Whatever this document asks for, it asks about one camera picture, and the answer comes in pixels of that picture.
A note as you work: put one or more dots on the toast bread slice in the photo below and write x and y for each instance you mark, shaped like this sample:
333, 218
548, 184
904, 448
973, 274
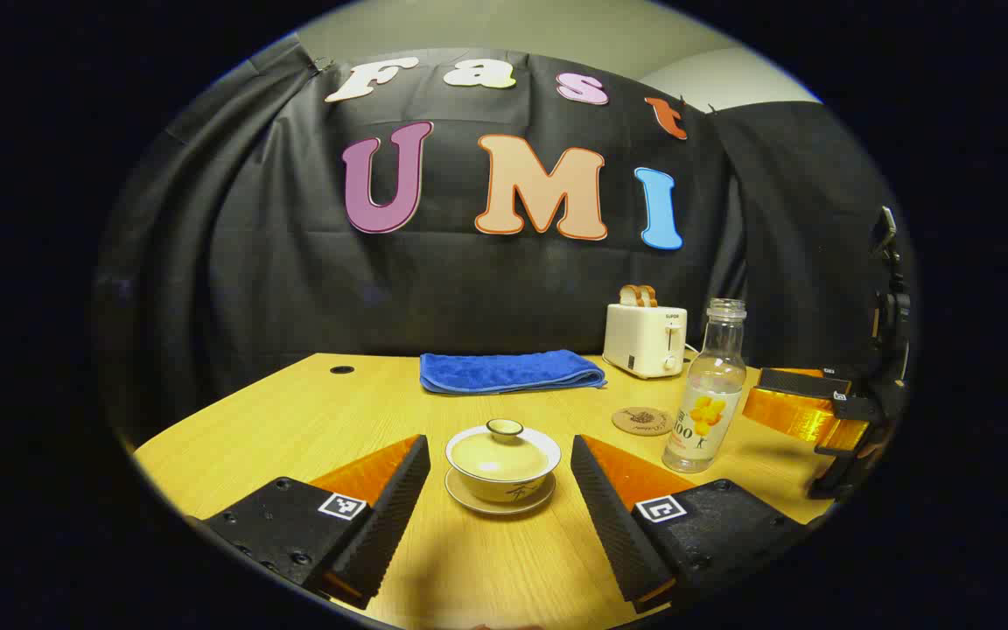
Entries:
650, 295
629, 296

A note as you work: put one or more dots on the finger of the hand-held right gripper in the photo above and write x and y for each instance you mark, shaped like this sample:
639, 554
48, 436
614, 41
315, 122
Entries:
854, 407
806, 382

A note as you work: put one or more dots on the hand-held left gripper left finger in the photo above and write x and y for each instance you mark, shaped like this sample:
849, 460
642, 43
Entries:
386, 525

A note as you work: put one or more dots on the black backdrop cloth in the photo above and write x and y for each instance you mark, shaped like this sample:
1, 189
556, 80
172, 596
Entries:
294, 262

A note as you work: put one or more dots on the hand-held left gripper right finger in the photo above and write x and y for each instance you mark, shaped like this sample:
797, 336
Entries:
609, 525

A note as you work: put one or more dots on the clear water bottle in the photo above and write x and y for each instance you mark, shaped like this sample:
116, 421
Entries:
703, 411

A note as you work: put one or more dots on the blue towel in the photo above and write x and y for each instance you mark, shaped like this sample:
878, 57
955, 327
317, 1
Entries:
504, 372

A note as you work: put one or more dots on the white teacup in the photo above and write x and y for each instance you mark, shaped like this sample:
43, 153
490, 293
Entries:
478, 486

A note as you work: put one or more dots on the round cork coaster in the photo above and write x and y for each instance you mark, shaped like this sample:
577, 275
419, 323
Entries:
640, 420

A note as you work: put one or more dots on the white teacup lid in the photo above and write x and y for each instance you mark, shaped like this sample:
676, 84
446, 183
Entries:
504, 455

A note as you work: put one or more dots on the white toaster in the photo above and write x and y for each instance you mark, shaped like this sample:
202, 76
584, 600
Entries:
640, 341

